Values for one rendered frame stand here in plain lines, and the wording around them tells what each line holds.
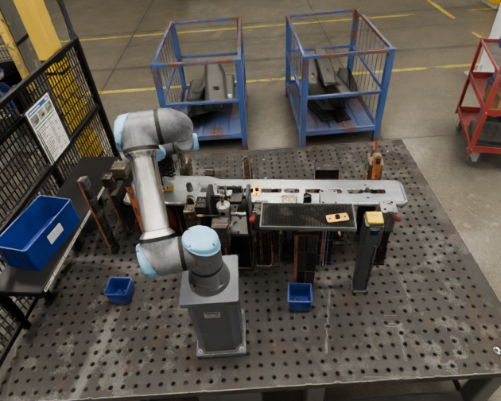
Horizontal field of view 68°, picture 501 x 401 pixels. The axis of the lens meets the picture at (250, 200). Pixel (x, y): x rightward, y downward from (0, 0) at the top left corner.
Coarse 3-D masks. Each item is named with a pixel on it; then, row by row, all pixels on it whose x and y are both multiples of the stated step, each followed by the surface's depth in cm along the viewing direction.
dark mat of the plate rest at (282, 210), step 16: (272, 208) 152; (288, 208) 152; (304, 208) 151; (320, 208) 151; (336, 208) 150; (272, 224) 146; (288, 224) 145; (304, 224) 145; (320, 224) 144; (336, 224) 144; (352, 224) 143
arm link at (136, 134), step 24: (120, 120) 117; (144, 120) 117; (120, 144) 118; (144, 144) 118; (144, 168) 119; (144, 192) 119; (144, 216) 120; (144, 240) 119; (168, 240) 119; (144, 264) 118; (168, 264) 119
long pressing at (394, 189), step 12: (180, 180) 196; (192, 180) 195; (204, 180) 194; (216, 180) 194; (228, 180) 193; (240, 180) 193; (252, 180) 193; (264, 180) 192; (276, 180) 191; (288, 180) 191; (300, 180) 190; (312, 180) 190; (324, 180) 189; (336, 180) 188; (348, 180) 188; (360, 180) 187; (372, 180) 187; (384, 180) 186; (168, 192) 189; (180, 192) 189; (192, 192) 188; (216, 192) 187; (228, 192) 186; (300, 192) 183; (396, 192) 179; (168, 204) 183; (180, 204) 182; (360, 204) 174; (372, 204) 174; (396, 204) 172
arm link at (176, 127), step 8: (160, 112) 119; (168, 112) 120; (176, 112) 122; (160, 120) 118; (168, 120) 118; (176, 120) 120; (184, 120) 123; (168, 128) 119; (176, 128) 120; (184, 128) 123; (192, 128) 130; (168, 136) 120; (176, 136) 122; (184, 136) 126; (192, 136) 160; (176, 144) 159; (184, 144) 144; (192, 144) 158; (176, 152) 161
